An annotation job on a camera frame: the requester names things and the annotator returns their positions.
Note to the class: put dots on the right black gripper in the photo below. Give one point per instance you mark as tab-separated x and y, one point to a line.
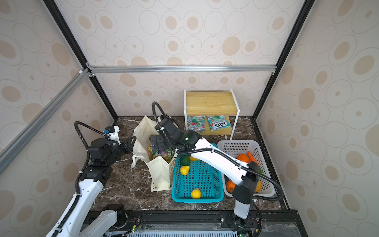
160	144

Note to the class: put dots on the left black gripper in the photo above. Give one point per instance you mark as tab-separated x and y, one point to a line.
128	146

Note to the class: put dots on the green yellow snack bag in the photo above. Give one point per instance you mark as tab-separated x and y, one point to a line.
167	158

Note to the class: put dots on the floral cream grocery tote bag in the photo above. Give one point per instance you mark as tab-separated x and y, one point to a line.
160	170

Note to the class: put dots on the purple eggplant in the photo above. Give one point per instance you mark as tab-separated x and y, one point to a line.
163	153

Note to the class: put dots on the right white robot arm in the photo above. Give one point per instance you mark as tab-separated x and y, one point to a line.
242	174

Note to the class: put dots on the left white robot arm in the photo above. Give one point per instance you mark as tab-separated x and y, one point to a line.
102	153

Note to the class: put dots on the green red candy bag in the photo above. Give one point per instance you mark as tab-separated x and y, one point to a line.
196	123

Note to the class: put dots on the green Fox's candy bag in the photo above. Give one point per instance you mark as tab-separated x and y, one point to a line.
218	122

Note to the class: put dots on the green lime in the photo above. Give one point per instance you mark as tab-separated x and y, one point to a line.
185	161

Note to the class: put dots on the yellow lemon top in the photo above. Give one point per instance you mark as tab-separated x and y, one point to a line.
193	159

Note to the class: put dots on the yellow lemon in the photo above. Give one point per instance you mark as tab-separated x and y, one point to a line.
196	193
193	159

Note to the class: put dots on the white wooden two-tier shelf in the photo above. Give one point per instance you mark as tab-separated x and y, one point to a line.
213	103

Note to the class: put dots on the teal plastic basket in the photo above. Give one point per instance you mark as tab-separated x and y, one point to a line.
201	175

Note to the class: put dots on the yellow lemon front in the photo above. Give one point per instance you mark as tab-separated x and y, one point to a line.
196	193

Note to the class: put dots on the orange tangerine in white basket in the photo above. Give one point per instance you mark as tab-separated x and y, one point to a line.
243	158

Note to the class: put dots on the orange bell pepper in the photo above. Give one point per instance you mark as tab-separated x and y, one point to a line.
230	186

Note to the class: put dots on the orange carrot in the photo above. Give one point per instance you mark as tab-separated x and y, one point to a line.
251	158

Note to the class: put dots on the yellow pepper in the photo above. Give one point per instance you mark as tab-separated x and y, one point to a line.
258	186

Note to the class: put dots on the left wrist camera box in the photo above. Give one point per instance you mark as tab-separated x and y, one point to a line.
111	133

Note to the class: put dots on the aluminium horizontal rail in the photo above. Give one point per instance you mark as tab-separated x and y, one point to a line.
182	69

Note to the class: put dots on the aluminium diagonal rail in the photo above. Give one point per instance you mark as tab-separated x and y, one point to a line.
25	136

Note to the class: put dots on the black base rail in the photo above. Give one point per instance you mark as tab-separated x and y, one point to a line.
208	223

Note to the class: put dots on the black corner frame post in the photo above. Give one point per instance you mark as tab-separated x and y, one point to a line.
58	17

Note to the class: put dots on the black right corner post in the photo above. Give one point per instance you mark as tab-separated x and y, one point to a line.
299	22

